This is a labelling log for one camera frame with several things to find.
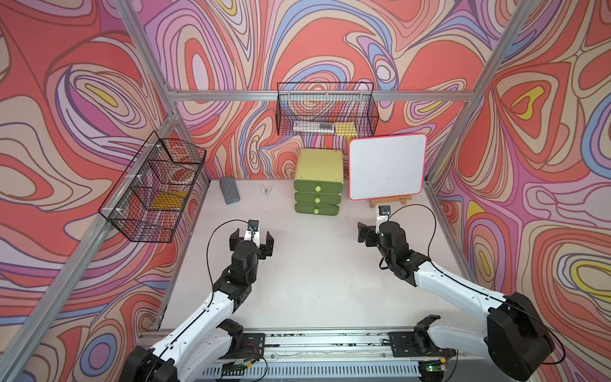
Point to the black wire basket left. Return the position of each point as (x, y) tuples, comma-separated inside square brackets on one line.
[(147, 203)]

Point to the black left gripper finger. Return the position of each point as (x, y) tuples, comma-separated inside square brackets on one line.
[(266, 248), (234, 239)]

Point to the yellow pink drawer cabinet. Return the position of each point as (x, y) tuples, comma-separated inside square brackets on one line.
[(320, 164)]

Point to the green top drawer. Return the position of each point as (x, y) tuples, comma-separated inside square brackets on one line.
[(318, 186)]

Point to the pink framed whiteboard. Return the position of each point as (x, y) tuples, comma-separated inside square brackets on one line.
[(386, 166)]

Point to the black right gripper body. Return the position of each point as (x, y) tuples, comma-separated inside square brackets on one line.
[(375, 240)]

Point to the wooden whiteboard easel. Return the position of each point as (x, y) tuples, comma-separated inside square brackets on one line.
[(388, 200)]

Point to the black wire basket back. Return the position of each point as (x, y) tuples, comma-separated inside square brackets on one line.
[(344, 109)]

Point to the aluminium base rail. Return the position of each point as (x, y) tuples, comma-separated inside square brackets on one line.
[(340, 355)]

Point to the grey felt eraser block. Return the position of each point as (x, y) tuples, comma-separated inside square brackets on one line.
[(229, 190)]

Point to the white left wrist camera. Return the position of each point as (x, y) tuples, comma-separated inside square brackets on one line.
[(252, 232)]

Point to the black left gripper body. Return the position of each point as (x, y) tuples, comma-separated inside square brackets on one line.
[(258, 249)]

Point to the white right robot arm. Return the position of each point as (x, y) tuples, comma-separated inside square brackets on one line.
[(509, 331)]

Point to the black wire basket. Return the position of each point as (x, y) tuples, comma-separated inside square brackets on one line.
[(344, 109), (147, 203)]

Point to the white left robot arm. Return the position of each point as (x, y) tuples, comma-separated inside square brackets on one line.
[(205, 315)]

